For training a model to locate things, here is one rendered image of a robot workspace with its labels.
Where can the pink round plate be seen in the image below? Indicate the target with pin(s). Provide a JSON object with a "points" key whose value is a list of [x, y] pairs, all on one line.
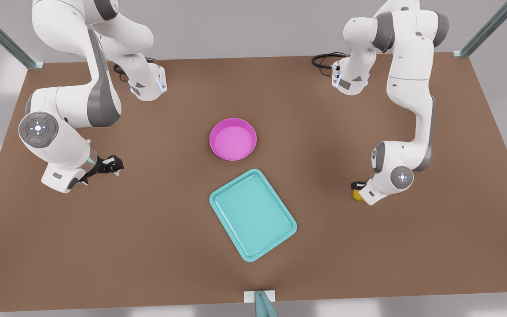
{"points": [[233, 141]]}

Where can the orange fruit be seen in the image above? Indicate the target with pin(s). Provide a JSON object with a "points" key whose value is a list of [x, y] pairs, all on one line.
{"points": [[357, 195]]}

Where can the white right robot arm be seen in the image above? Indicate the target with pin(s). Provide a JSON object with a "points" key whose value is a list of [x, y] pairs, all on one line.
{"points": [[68, 110]]}

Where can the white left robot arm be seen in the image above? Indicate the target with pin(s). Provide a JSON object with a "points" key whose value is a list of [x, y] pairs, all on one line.
{"points": [[412, 75]]}

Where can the silver frame post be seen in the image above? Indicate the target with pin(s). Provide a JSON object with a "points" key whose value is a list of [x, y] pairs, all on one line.
{"points": [[486, 31], [263, 303], [5, 40]]}

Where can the teal rectangular tray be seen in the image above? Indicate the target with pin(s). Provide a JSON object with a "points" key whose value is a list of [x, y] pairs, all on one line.
{"points": [[253, 215]]}

